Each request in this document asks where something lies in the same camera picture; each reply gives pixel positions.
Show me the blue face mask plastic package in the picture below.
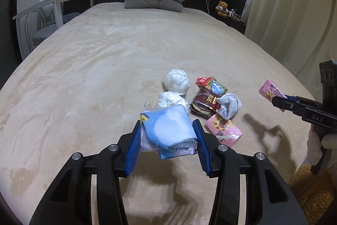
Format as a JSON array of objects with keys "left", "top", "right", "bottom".
[{"left": 139, "top": 103, "right": 198, "bottom": 161}]

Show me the brown teddy bear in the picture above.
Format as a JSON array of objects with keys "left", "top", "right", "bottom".
[{"left": 215, "top": 1, "right": 229, "bottom": 17}]

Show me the white wadded plastic bag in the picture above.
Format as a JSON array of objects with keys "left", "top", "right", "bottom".
[
  {"left": 157, "top": 91, "right": 190, "bottom": 115},
  {"left": 162, "top": 69, "right": 191, "bottom": 96}
]

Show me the beige plush blanket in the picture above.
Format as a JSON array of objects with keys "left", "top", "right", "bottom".
[{"left": 0, "top": 2, "right": 323, "bottom": 225}]

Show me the clear chair with grey cushion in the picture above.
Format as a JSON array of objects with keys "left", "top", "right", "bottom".
[{"left": 26, "top": 0, "right": 81, "bottom": 47}]

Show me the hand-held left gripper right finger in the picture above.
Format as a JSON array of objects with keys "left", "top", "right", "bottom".
[{"left": 192, "top": 120, "right": 308, "bottom": 225}]

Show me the pink small snack packet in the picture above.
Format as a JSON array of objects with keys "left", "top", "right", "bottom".
[{"left": 258, "top": 79, "right": 289, "bottom": 112}]

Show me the white grey crumpled wrapper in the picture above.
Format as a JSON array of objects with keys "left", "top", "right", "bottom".
[{"left": 216, "top": 93, "right": 242, "bottom": 120}]

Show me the yellow shaggy rug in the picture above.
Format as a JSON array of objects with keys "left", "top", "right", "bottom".
[{"left": 287, "top": 164, "right": 337, "bottom": 225}]

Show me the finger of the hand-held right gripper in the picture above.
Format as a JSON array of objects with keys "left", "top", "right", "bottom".
[
  {"left": 284, "top": 95, "right": 324, "bottom": 110},
  {"left": 271, "top": 96, "right": 311, "bottom": 117}
]

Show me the dark red snack wrapper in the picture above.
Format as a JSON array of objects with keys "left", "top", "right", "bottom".
[{"left": 190, "top": 86, "right": 224, "bottom": 118}]

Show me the pink torn snack wrapper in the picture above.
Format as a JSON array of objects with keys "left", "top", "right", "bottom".
[{"left": 205, "top": 113, "right": 243, "bottom": 147}]

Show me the red green snack wrapper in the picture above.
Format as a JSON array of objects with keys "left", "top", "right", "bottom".
[{"left": 195, "top": 77, "right": 228, "bottom": 96}]

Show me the cluster of small bedside items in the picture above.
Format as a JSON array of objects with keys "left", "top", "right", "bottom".
[{"left": 228, "top": 8, "right": 245, "bottom": 23}]

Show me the person's right hand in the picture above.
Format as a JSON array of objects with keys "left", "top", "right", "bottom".
[{"left": 307, "top": 126, "right": 337, "bottom": 168}]

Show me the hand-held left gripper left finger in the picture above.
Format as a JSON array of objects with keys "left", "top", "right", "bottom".
[{"left": 29, "top": 120, "right": 143, "bottom": 225}]

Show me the cream curtain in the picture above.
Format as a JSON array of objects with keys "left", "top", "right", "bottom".
[{"left": 245, "top": 0, "right": 337, "bottom": 83}]

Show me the grey quilted pillow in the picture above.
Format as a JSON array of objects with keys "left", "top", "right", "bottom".
[{"left": 124, "top": 0, "right": 184, "bottom": 13}]

